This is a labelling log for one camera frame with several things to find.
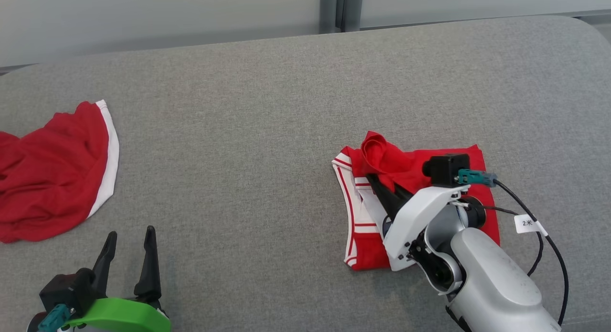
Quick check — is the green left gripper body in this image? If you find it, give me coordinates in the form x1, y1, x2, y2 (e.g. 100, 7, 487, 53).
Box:
64, 298, 171, 332

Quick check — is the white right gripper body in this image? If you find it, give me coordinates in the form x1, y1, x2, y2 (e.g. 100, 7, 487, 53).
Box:
383, 184, 471, 272

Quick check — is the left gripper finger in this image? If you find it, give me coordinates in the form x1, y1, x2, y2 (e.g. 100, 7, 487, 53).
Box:
91, 231, 118, 297
133, 225, 162, 304

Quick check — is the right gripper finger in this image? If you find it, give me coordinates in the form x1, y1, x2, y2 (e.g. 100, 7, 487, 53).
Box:
379, 178, 414, 204
365, 174, 402, 223

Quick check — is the red garment with white sleeves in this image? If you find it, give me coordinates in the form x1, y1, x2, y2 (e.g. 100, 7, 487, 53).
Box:
332, 130, 501, 271

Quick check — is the red garment with white hem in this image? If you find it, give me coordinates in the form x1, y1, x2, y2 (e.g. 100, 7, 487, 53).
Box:
0, 100, 120, 243

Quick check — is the grey fabric sofa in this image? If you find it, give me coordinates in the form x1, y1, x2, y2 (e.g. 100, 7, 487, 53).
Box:
0, 15, 611, 332

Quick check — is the left black cable teal plug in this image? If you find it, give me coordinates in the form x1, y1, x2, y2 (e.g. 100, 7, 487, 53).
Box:
37, 303, 72, 332

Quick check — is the white cable label tag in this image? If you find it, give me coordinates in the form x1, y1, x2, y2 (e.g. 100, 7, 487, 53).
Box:
514, 214, 545, 235

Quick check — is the grey partition post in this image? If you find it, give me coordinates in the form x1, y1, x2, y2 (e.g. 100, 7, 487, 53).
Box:
319, 0, 363, 34

